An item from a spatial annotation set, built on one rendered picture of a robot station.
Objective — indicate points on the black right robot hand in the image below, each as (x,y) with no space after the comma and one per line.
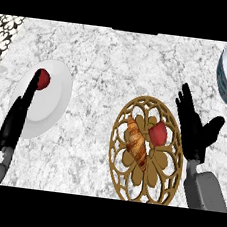
(193,128)

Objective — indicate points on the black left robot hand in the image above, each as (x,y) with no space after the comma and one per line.
(14,120)

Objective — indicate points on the red round fruit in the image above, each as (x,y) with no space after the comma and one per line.
(44,79)

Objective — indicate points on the black and white patterned panel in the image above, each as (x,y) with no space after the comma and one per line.
(2,39)

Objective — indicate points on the white round plate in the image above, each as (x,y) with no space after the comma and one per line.
(45,100)

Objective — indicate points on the brown openwork round placemat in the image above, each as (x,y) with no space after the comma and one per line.
(147,150)

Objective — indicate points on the brown croissant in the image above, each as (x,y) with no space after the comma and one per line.
(136,142)

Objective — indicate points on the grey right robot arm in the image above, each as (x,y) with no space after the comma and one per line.
(202,187)

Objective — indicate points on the red bell pepper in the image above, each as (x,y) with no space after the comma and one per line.
(158,133)

